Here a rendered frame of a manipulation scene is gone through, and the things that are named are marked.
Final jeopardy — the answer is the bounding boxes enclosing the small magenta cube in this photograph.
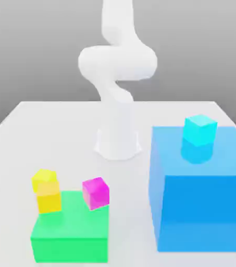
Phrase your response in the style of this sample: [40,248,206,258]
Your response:
[82,176,110,211]

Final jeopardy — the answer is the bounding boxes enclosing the small sky blue cube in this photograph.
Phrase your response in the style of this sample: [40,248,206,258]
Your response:
[180,137,214,165]

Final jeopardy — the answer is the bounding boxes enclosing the small cyan cube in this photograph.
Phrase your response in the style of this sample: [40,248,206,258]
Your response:
[182,114,218,147]

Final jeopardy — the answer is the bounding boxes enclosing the small bright yellow cube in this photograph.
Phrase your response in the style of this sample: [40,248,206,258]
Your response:
[31,168,57,194]

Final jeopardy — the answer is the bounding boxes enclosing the small golden yellow cube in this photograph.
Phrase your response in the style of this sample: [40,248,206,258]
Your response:
[36,180,63,214]

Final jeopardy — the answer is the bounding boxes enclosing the large blue box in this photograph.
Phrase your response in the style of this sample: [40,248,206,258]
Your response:
[148,125,236,252]

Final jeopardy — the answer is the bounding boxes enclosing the large green box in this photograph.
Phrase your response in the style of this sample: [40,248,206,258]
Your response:
[30,190,109,263]

